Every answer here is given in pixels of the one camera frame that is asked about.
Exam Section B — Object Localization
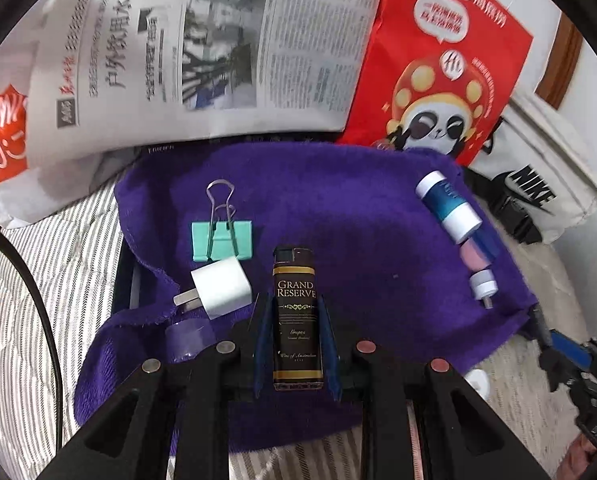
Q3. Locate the green binder clip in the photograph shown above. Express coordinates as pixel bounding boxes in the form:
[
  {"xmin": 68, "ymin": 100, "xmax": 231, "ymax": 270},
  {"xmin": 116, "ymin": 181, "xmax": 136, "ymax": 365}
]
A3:
[{"xmin": 190, "ymin": 179, "xmax": 254, "ymax": 263}]

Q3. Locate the purple towel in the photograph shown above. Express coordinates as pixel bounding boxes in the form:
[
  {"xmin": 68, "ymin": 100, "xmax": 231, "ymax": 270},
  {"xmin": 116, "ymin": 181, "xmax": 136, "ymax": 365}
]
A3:
[{"xmin": 74, "ymin": 142, "xmax": 537, "ymax": 422}]

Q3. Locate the folded newspaper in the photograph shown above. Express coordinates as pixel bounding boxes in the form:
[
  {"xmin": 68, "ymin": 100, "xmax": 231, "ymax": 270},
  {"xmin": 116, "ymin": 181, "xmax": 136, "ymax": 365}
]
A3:
[{"xmin": 26, "ymin": 0, "xmax": 379, "ymax": 167}]

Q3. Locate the striped bed quilt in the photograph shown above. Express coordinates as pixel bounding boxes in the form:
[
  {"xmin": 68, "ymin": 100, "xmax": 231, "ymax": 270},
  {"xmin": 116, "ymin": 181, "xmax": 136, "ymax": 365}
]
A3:
[{"xmin": 0, "ymin": 184, "xmax": 577, "ymax": 479}]

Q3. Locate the right hand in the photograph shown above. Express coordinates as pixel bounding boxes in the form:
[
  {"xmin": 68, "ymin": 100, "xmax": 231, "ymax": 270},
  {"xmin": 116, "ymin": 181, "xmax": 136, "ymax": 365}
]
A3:
[{"xmin": 555, "ymin": 434, "xmax": 597, "ymax": 480}]

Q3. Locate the white USB plug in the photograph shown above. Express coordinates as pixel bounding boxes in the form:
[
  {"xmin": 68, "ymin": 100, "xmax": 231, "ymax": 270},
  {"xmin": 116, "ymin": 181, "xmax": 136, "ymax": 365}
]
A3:
[{"xmin": 469, "ymin": 269, "xmax": 499, "ymax": 310}]

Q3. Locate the white Miniso plastic bag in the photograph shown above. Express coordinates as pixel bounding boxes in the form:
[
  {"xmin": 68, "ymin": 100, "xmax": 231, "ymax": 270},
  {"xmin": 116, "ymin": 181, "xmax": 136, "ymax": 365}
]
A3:
[{"xmin": 0, "ymin": 39, "xmax": 144, "ymax": 229}]

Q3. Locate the orange blue Vaseline jar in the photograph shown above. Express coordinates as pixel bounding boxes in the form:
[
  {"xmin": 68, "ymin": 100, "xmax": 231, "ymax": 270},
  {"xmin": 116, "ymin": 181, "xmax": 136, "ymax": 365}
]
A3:
[{"xmin": 460, "ymin": 228, "xmax": 500, "ymax": 273}]

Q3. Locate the blue white bottle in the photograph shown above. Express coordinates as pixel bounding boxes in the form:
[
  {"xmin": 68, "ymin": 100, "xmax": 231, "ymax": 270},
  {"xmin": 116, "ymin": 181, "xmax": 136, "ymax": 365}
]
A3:
[{"xmin": 415, "ymin": 171, "xmax": 483, "ymax": 245}]

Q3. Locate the white tape roll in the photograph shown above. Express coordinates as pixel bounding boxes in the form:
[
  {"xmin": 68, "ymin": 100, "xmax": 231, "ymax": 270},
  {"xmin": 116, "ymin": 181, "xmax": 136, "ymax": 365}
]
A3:
[{"xmin": 464, "ymin": 368, "xmax": 490, "ymax": 401}]

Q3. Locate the red panda paper bag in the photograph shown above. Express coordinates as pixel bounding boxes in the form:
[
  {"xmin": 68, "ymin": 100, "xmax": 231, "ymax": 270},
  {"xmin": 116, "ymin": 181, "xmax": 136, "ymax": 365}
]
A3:
[{"xmin": 339, "ymin": 0, "xmax": 533, "ymax": 166}]

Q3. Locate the white charger adapter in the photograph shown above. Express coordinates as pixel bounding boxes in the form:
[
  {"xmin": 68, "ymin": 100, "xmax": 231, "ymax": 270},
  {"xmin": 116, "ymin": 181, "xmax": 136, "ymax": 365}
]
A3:
[{"xmin": 172, "ymin": 257, "xmax": 253, "ymax": 321}]

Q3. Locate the brown wooden door frame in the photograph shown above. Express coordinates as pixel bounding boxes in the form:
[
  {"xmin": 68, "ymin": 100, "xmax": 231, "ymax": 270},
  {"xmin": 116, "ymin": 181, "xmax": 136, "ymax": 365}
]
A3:
[{"xmin": 535, "ymin": 13, "xmax": 583, "ymax": 110}]

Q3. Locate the black cable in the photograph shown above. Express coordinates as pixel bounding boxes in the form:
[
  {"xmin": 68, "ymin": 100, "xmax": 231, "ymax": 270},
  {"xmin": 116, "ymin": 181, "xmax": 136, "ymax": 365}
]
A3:
[{"xmin": 0, "ymin": 216, "xmax": 65, "ymax": 453}]

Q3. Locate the small clear glass bottle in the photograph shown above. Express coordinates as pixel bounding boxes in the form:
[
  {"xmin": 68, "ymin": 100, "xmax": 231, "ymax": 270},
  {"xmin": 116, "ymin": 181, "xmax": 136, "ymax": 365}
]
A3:
[{"xmin": 165, "ymin": 318, "xmax": 216, "ymax": 363}]

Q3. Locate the white Nike waist bag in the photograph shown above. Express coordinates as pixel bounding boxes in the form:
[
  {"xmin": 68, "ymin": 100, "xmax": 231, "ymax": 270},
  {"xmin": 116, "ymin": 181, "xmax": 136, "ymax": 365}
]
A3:
[{"xmin": 465, "ymin": 88, "xmax": 597, "ymax": 245}]

